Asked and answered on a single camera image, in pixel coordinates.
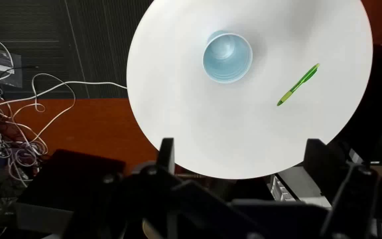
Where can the black power adapter box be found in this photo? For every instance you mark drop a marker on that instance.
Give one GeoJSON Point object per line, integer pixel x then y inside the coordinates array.
{"type": "Point", "coordinates": [11, 72]}

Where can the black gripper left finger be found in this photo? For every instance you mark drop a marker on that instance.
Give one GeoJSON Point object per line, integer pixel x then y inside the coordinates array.
{"type": "Point", "coordinates": [166, 156]}

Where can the round white table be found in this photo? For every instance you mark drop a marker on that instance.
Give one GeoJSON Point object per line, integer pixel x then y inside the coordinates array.
{"type": "Point", "coordinates": [235, 131]}

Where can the blue plastic cup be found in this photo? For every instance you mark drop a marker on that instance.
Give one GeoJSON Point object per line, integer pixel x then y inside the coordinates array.
{"type": "Point", "coordinates": [227, 58]}

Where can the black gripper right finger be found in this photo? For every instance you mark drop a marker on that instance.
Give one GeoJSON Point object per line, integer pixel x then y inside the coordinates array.
{"type": "Point", "coordinates": [317, 157]}

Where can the green pen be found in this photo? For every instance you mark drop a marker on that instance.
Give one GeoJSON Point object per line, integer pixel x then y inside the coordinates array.
{"type": "Point", "coordinates": [301, 82]}

